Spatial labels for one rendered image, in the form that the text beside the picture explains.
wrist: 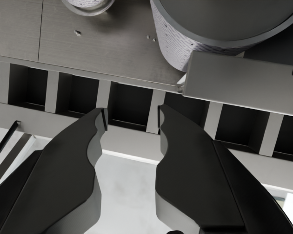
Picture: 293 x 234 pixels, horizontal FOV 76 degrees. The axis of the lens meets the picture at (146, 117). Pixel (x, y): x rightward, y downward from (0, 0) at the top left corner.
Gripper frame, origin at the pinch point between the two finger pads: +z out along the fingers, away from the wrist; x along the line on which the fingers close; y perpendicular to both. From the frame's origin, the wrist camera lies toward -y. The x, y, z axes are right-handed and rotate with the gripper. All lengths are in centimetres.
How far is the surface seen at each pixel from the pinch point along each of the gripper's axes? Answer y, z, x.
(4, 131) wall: 137, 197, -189
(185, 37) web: -2.9, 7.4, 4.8
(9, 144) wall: 154, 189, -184
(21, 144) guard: 29, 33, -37
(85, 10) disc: -4.2, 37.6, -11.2
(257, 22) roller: -3.9, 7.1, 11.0
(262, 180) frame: 36, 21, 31
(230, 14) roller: -4.6, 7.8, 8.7
